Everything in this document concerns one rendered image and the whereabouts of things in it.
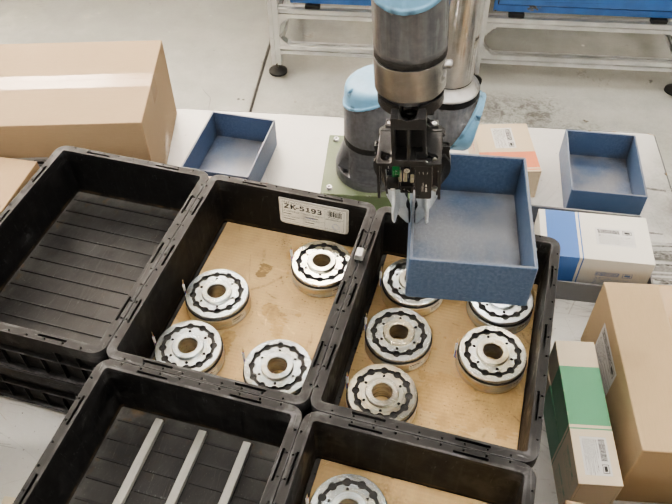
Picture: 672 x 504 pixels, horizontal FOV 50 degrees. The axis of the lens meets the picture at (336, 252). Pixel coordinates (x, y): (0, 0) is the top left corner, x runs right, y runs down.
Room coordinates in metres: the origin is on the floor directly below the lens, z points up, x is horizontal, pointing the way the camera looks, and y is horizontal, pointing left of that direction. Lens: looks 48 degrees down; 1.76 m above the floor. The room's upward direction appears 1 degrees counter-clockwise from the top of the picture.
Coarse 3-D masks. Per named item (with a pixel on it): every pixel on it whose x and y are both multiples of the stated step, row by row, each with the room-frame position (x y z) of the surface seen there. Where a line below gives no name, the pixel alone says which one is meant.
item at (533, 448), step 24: (552, 240) 0.78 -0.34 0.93; (360, 264) 0.74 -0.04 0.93; (552, 264) 0.73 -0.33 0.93; (552, 288) 0.68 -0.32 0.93; (552, 312) 0.64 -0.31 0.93; (336, 336) 0.60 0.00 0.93; (312, 408) 0.49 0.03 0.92; (336, 408) 0.48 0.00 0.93; (408, 432) 0.45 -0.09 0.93; (432, 432) 0.45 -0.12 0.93; (504, 456) 0.41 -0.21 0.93; (528, 456) 0.41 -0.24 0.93
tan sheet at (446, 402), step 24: (384, 264) 0.82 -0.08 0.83; (456, 312) 0.72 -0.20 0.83; (432, 336) 0.67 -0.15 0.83; (456, 336) 0.67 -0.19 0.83; (528, 336) 0.67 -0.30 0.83; (360, 360) 0.63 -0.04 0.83; (432, 360) 0.62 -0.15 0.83; (432, 384) 0.58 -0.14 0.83; (456, 384) 0.58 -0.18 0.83; (432, 408) 0.54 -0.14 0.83; (456, 408) 0.54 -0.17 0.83; (480, 408) 0.54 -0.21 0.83; (504, 408) 0.54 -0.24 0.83; (456, 432) 0.50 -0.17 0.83; (480, 432) 0.50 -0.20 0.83; (504, 432) 0.50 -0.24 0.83
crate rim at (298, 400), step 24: (288, 192) 0.90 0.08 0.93; (312, 192) 0.90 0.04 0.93; (192, 216) 0.85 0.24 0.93; (360, 240) 0.80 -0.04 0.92; (168, 264) 0.75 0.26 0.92; (144, 288) 0.69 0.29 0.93; (336, 312) 0.64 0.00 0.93; (120, 336) 0.60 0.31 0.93; (120, 360) 0.56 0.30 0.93; (144, 360) 0.56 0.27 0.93; (312, 360) 0.56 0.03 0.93; (216, 384) 0.52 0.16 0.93; (240, 384) 0.52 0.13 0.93; (312, 384) 0.52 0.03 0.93
